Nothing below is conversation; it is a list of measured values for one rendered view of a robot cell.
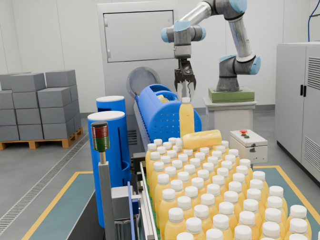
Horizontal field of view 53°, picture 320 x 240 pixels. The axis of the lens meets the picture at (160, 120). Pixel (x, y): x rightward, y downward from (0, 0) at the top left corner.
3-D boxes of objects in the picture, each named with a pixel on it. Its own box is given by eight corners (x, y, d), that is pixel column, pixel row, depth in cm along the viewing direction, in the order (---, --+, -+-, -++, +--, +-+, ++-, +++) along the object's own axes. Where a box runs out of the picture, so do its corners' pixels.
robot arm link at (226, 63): (224, 74, 218) (224, 54, 215) (242, 75, 210) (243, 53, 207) (215, 75, 209) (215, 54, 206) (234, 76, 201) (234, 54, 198)
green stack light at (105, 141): (110, 145, 125) (109, 132, 124) (110, 150, 119) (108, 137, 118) (94, 146, 125) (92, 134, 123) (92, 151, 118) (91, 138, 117)
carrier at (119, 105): (112, 174, 360) (99, 185, 333) (104, 96, 340) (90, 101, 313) (135, 175, 350) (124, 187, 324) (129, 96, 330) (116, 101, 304)
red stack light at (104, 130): (109, 132, 124) (108, 122, 123) (108, 136, 118) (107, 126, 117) (92, 134, 123) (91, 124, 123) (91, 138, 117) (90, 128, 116)
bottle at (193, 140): (219, 126, 137) (179, 132, 134) (223, 142, 135) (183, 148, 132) (215, 132, 144) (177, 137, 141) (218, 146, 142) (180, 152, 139)
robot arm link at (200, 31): (188, 25, 160) (175, 25, 151) (207, 24, 153) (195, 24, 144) (188, 42, 162) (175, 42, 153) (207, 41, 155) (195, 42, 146)
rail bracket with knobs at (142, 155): (150, 170, 166) (149, 151, 164) (152, 175, 159) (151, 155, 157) (131, 172, 165) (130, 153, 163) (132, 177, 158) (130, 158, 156)
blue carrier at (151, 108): (173, 119, 258) (175, 84, 252) (200, 155, 174) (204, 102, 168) (137, 119, 255) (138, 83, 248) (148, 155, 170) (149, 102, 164)
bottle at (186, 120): (179, 136, 157) (177, 100, 152) (193, 135, 157) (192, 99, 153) (181, 140, 150) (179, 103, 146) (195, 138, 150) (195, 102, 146)
